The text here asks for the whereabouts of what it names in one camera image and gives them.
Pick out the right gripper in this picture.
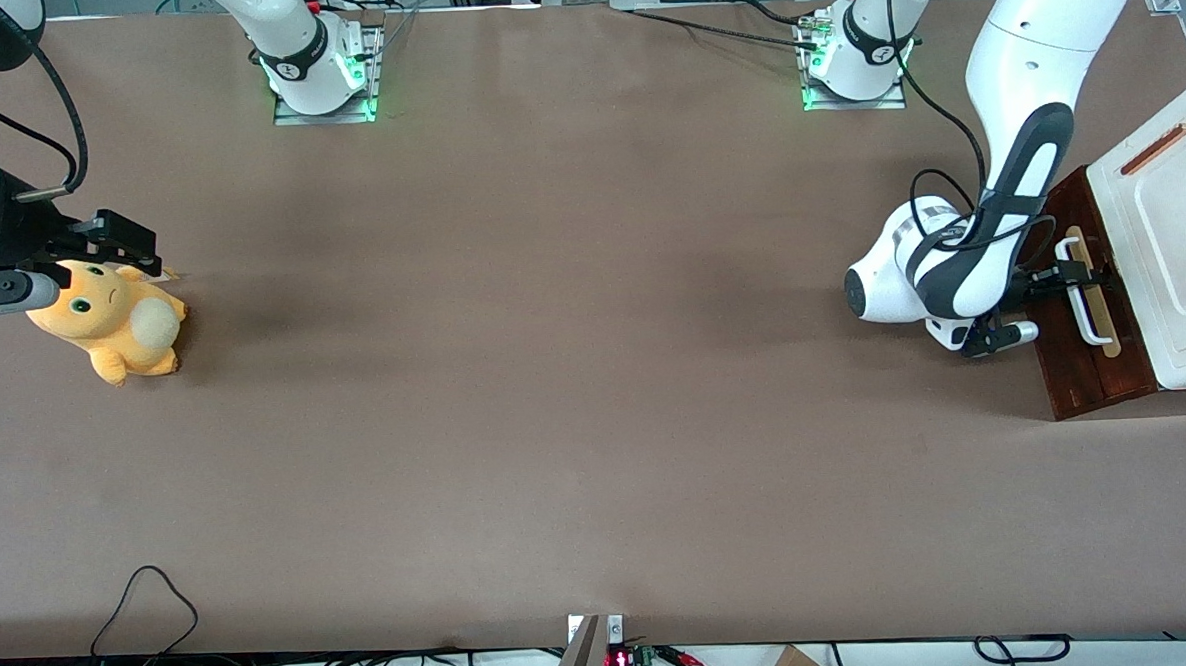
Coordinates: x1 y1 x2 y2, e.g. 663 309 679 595
0 164 164 286

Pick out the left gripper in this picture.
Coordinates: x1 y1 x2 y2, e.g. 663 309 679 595
994 257 1122 320

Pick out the white drawer handle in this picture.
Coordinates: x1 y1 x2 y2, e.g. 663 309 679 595
1053 235 1107 350

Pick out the tan wooden handle strip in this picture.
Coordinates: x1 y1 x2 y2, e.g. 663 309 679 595
1065 224 1123 360

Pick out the dark brown wooden drawer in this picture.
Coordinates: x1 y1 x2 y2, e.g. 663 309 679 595
1006 165 1160 424

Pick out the orange plush toy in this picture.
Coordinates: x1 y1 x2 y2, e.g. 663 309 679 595
23 255 192 391

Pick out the orange strip on cabinet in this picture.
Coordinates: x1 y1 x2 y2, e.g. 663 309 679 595
1116 122 1186 178

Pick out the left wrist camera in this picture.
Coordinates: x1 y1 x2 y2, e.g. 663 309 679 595
957 318 1042 360

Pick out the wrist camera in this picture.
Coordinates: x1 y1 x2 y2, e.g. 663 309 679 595
957 318 1042 360
0 267 62 321

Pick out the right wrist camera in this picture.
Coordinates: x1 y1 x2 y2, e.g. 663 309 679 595
0 267 62 321

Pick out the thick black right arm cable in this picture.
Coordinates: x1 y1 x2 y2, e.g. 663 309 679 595
8 40 93 204

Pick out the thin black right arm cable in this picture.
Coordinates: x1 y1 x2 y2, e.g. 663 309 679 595
0 63 82 190

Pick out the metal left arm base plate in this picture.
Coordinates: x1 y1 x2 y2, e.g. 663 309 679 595
796 7 909 115

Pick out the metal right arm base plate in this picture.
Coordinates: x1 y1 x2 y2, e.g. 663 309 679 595
268 24 389 129

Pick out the black looped cable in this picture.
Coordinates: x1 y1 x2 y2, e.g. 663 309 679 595
86 562 202 664

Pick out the black flat coiled cable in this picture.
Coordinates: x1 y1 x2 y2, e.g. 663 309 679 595
973 631 1075 666

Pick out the black cable to arm base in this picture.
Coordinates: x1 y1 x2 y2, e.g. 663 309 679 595
627 0 824 60

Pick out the grey metal camera mount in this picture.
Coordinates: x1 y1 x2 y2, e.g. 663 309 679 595
542 612 629 666

